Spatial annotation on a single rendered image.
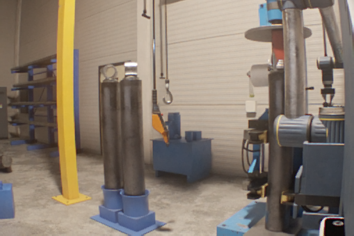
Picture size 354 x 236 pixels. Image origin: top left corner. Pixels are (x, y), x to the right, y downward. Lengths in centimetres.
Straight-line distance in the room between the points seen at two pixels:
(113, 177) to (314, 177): 219
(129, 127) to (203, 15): 310
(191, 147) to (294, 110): 284
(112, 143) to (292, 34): 201
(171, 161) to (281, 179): 264
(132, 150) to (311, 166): 183
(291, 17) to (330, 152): 95
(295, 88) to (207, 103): 341
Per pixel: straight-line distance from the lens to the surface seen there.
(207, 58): 518
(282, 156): 244
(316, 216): 147
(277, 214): 257
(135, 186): 289
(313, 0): 198
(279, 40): 229
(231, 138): 496
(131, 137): 279
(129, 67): 282
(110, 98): 302
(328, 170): 140
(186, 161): 461
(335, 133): 178
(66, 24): 394
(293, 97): 187
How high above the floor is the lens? 127
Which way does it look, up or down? 2 degrees down
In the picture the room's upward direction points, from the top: 1 degrees counter-clockwise
